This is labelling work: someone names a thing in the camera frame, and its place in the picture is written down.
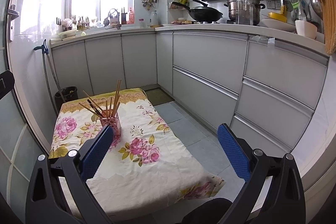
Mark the black trash bin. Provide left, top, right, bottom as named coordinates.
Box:
left=55, top=86, right=79, bottom=109

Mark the pink perforated utensil holder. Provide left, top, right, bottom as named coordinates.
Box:
left=100, top=113, right=121, bottom=136

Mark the floral tablecloth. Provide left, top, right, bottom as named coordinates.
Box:
left=50, top=88, right=225, bottom=222

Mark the brown floor mat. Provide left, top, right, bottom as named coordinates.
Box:
left=145, top=88, right=174, bottom=106

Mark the red bottle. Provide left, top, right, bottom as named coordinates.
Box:
left=127, top=8, right=135, bottom=24

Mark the white electric kettle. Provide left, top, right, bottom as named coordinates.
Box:
left=149, top=11, right=159, bottom=28

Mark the white ceramic cup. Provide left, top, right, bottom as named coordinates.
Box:
left=295, top=20, right=318, bottom=39

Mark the white plate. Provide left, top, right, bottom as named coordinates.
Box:
left=260, top=19, right=296, bottom=32

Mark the yellow bowl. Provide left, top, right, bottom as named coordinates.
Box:
left=268, top=12, right=287, bottom=23

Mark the steel steamer pot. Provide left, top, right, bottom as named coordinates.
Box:
left=224, top=0, right=265, bottom=26

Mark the black wok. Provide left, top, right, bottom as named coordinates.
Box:
left=172, top=0, right=223, bottom=23

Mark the mop handle with clip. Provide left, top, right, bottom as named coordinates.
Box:
left=33, top=39, right=66, bottom=114

